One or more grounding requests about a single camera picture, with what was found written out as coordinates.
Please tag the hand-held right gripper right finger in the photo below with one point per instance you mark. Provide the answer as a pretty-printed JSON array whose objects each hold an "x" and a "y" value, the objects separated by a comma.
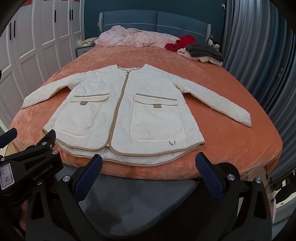
[{"x": 209, "y": 177}]

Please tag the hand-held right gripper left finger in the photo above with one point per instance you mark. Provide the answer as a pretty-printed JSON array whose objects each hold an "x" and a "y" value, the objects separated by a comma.
[{"x": 89, "y": 178}]

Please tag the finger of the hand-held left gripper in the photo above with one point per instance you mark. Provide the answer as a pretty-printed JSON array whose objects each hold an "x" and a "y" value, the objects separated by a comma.
[
  {"x": 47, "y": 141},
  {"x": 8, "y": 135}
]

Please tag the white quilted jacket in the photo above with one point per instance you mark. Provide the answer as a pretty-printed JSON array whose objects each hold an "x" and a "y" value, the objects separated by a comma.
[{"x": 120, "y": 111}]

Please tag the orange bed blanket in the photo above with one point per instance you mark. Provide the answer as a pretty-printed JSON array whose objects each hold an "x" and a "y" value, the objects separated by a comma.
[{"x": 219, "y": 143}]

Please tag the white panelled wardrobe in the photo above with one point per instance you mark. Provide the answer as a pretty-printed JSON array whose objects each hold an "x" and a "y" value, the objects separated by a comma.
[{"x": 30, "y": 46}]

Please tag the blue-grey nightstand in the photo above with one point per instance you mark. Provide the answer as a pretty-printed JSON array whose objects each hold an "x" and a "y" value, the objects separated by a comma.
[{"x": 84, "y": 50}]

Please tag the cream fleece garment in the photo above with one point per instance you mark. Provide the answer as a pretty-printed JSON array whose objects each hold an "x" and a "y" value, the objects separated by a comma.
[{"x": 198, "y": 58}]

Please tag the grey knitted sweater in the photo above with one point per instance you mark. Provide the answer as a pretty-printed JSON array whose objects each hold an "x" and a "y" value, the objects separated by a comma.
[{"x": 203, "y": 51}]

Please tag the grey pleated curtain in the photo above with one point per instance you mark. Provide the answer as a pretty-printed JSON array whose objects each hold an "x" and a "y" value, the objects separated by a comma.
[{"x": 261, "y": 58}]

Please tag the black and white plush toy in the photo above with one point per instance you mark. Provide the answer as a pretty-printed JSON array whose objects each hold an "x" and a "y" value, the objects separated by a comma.
[{"x": 214, "y": 44}]

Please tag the pink floral quilt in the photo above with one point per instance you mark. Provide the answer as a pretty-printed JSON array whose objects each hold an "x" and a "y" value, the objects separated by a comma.
[{"x": 131, "y": 37}]

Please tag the red paper door decoration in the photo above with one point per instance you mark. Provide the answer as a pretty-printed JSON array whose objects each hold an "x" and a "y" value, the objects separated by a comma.
[{"x": 27, "y": 2}]

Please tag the red garment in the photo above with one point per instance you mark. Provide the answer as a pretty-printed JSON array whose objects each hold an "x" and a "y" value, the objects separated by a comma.
[{"x": 182, "y": 42}]

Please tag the blue padded headboard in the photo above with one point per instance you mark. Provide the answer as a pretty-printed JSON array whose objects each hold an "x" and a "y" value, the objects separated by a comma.
[{"x": 143, "y": 23}]

